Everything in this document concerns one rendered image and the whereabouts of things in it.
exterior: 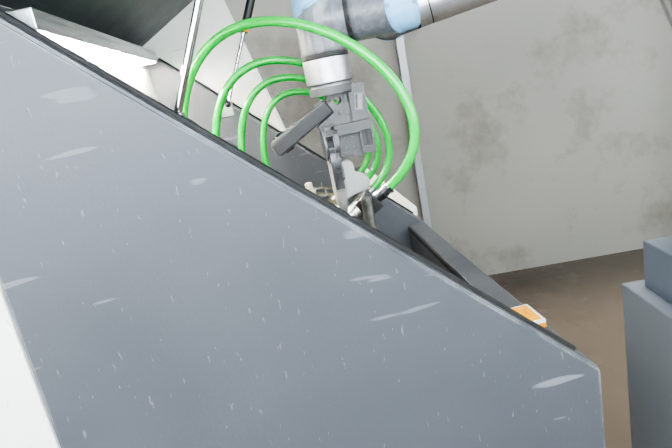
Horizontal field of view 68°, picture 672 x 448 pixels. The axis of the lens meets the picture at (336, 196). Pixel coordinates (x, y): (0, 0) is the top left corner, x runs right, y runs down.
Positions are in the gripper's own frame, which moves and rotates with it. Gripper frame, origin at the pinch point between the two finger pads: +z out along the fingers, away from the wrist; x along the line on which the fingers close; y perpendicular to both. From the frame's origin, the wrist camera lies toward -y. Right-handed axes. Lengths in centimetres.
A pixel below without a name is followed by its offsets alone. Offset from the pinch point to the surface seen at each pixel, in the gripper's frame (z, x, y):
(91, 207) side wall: -13.9, -35.0, -25.8
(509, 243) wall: 93, 188, 114
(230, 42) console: -33, 35, -14
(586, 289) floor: 111, 147, 135
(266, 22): -30.2, -8.6, -6.1
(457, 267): 16.1, 0.5, 18.9
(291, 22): -29.4, -10.1, -2.8
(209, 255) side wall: -7.0, -35.0, -16.7
